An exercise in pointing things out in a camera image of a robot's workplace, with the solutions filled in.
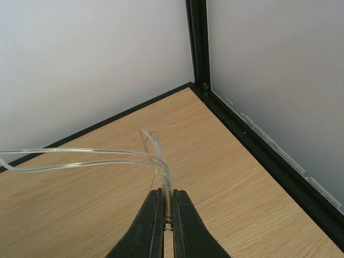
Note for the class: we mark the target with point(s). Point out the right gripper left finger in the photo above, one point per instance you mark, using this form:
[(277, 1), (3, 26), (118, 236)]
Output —
[(144, 238)]

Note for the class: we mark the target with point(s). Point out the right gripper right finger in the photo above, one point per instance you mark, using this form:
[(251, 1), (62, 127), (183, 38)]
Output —
[(190, 235)]

